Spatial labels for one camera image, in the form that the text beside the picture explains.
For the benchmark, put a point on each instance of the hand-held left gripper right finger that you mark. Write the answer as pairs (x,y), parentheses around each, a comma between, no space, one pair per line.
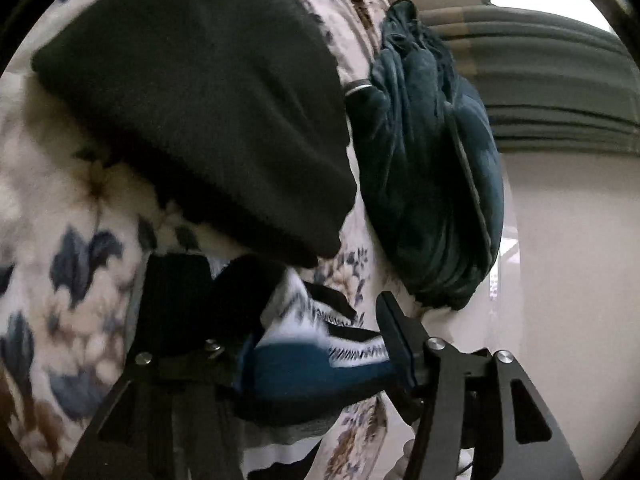
(400,335)

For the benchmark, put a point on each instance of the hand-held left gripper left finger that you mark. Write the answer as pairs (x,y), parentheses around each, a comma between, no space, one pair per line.
(175,305)

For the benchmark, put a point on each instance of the striped knit sweater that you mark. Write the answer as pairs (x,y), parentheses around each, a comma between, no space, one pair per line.
(310,360)

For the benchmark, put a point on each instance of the floral bed blanket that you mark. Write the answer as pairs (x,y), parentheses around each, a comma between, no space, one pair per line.
(65,270)

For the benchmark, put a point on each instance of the teal velvet blanket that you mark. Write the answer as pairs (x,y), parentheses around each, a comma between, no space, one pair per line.
(405,160)

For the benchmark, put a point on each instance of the white headboard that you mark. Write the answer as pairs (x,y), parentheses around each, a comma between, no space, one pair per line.
(575,285)

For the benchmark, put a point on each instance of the black folded garment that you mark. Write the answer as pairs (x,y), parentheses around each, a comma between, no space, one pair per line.
(200,110)

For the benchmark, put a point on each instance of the grey-green curtain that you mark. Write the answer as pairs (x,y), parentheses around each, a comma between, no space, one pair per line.
(540,75)

